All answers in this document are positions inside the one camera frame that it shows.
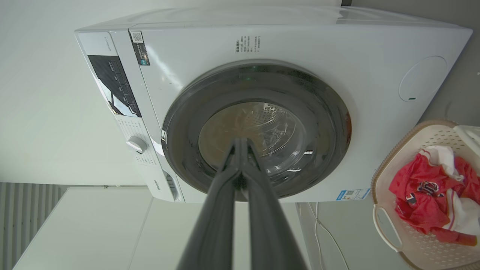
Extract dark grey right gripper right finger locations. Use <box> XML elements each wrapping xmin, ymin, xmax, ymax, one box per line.
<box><xmin>241</xmin><ymin>138</ymin><xmax>309</xmax><ymax>270</ymax></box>

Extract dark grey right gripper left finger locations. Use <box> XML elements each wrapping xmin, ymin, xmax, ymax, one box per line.
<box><xmin>176</xmin><ymin>138</ymin><xmax>243</xmax><ymax>270</ymax></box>

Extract round black glass washer door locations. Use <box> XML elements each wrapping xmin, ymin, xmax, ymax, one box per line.
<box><xmin>161</xmin><ymin>62</ymin><xmax>352</xmax><ymax>199</ymax></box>

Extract white front-load washing machine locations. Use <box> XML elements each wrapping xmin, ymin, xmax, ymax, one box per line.
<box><xmin>74</xmin><ymin>6</ymin><xmax>473</xmax><ymax>204</ymax></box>

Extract blue energy label sticker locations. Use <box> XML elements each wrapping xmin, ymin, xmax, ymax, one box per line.
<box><xmin>336</xmin><ymin>189</ymin><xmax>371</xmax><ymax>201</ymax></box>

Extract stainless steel washer drum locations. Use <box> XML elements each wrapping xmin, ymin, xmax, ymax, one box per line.
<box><xmin>199</xmin><ymin>102</ymin><xmax>312</xmax><ymax>184</ymax></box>

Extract white washer control knob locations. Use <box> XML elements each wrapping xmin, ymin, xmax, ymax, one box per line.
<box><xmin>126</xmin><ymin>136</ymin><xmax>148</xmax><ymax>154</ymax></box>

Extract white cabinet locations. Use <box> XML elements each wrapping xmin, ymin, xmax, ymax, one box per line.
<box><xmin>13</xmin><ymin>186</ymin><xmax>312</xmax><ymax>270</ymax></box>

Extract cream perforated laundry basket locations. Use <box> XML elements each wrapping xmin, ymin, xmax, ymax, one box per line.
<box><xmin>371</xmin><ymin>120</ymin><xmax>480</xmax><ymax>270</ymax></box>

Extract red and white garment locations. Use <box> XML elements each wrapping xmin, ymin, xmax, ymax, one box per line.
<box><xmin>389</xmin><ymin>145</ymin><xmax>480</xmax><ymax>246</ymax></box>

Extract black washer display panel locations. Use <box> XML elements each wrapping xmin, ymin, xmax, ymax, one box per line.
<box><xmin>88</xmin><ymin>55</ymin><xmax>142</xmax><ymax>118</ymax></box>

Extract black QR code sticker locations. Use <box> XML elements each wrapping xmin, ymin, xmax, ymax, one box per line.
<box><xmin>130</xmin><ymin>31</ymin><xmax>150</xmax><ymax>66</ymax></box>

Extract grey ribbed panel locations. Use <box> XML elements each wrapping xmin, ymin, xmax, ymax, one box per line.
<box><xmin>0</xmin><ymin>183</ymin><xmax>61</xmax><ymax>270</ymax></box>

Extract round white filter cover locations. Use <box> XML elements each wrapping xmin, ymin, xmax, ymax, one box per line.
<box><xmin>399</xmin><ymin>56</ymin><xmax>448</xmax><ymax>102</ymax></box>

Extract thin white cable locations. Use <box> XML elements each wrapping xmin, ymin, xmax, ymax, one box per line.
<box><xmin>308</xmin><ymin>202</ymin><xmax>350</xmax><ymax>270</ymax></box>

